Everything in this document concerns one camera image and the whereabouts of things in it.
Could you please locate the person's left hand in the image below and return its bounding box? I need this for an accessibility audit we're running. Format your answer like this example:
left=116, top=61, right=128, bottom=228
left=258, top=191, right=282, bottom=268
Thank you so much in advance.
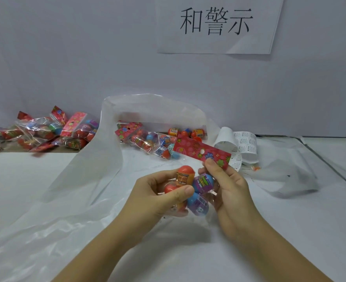
left=123, top=169, right=195, bottom=230

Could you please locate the person's right hand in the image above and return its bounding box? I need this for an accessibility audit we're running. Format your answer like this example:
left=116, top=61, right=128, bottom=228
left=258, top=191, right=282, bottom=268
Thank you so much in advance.
left=198, top=158, right=260, bottom=242

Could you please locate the clear toy packet red header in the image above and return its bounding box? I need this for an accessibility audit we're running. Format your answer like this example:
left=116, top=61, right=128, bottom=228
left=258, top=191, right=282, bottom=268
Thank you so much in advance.
left=115, top=121, right=155, bottom=154
left=163, top=136, right=232, bottom=218

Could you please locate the person's left forearm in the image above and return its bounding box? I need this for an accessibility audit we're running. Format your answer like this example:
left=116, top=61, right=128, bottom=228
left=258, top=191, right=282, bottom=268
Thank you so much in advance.
left=51, top=213, right=162, bottom=282

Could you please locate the person's right forearm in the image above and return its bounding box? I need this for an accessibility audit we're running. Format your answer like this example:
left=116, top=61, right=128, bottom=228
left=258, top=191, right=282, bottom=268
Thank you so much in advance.
left=227, top=217, right=335, bottom=282

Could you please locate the blue capsule toy purple label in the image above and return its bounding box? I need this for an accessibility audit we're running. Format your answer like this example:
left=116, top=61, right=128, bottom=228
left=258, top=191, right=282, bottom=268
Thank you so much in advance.
left=186, top=192, right=210, bottom=216
left=192, top=174, right=215, bottom=194

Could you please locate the white printed label strip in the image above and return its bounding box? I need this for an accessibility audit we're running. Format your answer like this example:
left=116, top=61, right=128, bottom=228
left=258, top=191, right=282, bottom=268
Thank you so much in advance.
left=214, top=127, right=259, bottom=171

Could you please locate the large translucent plastic bag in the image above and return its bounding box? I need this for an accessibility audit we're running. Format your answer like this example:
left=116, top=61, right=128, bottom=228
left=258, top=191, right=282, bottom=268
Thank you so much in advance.
left=0, top=94, right=320, bottom=282

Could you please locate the white paper sign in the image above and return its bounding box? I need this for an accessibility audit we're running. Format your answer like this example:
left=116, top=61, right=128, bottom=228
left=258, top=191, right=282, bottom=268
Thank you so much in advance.
left=154, top=0, right=285, bottom=55

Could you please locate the pile of toy packets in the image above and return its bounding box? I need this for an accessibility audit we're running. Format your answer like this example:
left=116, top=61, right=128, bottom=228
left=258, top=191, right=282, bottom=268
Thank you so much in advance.
left=0, top=106, right=101, bottom=153

